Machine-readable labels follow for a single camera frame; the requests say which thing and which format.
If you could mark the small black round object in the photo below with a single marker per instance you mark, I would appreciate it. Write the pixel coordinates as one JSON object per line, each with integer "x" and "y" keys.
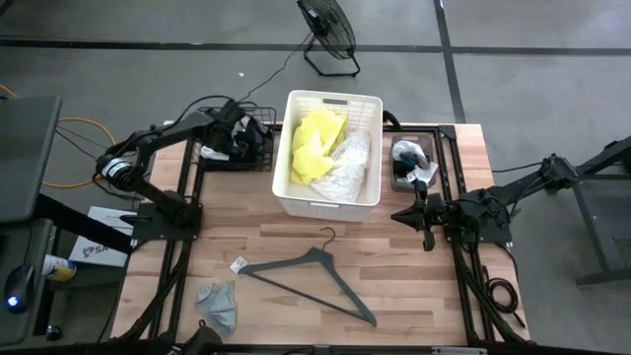
{"x": 54, "y": 333}

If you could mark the black table frame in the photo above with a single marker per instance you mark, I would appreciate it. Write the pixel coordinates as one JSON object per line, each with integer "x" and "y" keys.
{"x": 466, "y": 296}

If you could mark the black computer mouse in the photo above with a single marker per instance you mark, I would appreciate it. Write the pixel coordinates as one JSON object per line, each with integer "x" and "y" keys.
{"x": 20, "y": 288}

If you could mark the silver metal bracket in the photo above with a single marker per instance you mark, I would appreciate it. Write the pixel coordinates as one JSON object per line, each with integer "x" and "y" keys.
{"x": 458, "y": 351}

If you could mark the plain grey desk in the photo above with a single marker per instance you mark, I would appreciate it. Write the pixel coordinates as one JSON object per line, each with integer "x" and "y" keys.
{"x": 27, "y": 153}

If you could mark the white paper tag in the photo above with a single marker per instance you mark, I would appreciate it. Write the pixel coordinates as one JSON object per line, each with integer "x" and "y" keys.
{"x": 238, "y": 265}

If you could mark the white printed box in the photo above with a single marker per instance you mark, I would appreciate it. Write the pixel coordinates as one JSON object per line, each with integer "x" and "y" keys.
{"x": 101, "y": 246}

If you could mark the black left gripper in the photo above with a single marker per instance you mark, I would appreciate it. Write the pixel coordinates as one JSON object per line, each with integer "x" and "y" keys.
{"x": 231, "y": 116}

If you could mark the grey sock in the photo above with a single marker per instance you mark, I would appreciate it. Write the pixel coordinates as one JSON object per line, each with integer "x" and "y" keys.
{"x": 217, "y": 305}

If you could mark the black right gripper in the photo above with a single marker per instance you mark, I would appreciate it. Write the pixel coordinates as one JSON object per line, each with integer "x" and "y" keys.
{"x": 441, "y": 214}

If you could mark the black diagonal bar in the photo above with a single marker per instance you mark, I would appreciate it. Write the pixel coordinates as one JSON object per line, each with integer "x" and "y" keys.
{"x": 84, "y": 224}

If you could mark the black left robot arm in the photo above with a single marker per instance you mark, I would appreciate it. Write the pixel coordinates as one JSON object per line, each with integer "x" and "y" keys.
{"x": 162, "y": 130}

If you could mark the white yellow can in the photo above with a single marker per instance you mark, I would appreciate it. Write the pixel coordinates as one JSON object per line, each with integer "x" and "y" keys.
{"x": 59, "y": 267}

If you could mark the black metal stand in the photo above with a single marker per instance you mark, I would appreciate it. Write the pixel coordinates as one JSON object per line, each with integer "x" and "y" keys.
{"x": 596, "y": 217}

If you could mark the black clothes hanger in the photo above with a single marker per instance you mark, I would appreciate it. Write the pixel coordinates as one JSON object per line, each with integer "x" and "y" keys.
{"x": 315, "y": 259}

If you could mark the black knit cloth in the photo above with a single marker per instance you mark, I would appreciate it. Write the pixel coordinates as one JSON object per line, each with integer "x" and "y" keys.
{"x": 256, "y": 148}

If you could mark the white lace cloth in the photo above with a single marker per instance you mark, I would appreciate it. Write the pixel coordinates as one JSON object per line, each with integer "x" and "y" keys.
{"x": 345, "y": 172}

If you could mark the yellow cloth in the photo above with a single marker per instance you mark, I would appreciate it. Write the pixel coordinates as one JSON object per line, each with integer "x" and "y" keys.
{"x": 315, "y": 148}

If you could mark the black floor fan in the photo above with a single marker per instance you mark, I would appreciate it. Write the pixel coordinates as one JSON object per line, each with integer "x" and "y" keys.
{"x": 330, "y": 27}

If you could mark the white perforated laundry basket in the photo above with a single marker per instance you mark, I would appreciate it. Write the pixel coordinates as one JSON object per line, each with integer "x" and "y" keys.
{"x": 335, "y": 212}

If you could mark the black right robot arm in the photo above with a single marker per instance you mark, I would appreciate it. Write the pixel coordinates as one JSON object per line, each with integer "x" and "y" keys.
{"x": 522, "y": 188}

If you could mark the grey desk with mouse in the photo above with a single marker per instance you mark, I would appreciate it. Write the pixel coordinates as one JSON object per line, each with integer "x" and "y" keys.
{"x": 24, "y": 246}

